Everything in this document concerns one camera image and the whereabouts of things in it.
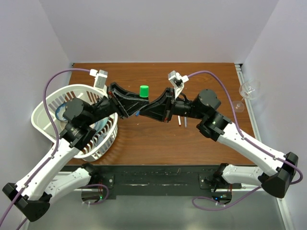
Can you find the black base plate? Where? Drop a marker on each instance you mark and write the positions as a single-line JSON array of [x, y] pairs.
[[152, 180]]

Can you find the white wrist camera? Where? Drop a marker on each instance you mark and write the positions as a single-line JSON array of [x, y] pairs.
[[177, 81], [100, 77]]

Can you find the white red-tipped marker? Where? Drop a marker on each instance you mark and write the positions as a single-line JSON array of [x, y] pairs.
[[179, 120]]

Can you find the purple marker pen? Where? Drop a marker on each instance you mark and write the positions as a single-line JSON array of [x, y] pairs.
[[185, 122]]

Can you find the blue white ceramic bowl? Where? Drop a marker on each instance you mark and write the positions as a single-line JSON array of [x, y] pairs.
[[59, 113]]

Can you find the white plastic basket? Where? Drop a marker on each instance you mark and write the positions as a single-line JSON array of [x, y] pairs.
[[97, 146]]

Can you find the green highlighter cap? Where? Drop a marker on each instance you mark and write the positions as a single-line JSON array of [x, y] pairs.
[[144, 91]]

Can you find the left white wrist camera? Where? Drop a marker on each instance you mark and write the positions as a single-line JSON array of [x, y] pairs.
[[100, 77]]

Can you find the stacked ceramic plates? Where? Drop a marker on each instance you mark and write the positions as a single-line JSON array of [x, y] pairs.
[[99, 125]]

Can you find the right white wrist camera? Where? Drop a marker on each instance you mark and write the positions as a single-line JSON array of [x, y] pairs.
[[177, 81]]

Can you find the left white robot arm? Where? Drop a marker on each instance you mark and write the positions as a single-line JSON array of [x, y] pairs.
[[81, 121]]

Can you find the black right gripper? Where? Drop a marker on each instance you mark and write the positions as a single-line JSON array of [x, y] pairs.
[[168, 99]]

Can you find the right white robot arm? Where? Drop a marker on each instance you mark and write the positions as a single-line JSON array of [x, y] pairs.
[[273, 170]]

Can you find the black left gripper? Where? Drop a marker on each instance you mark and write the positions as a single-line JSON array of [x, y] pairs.
[[129, 104]]

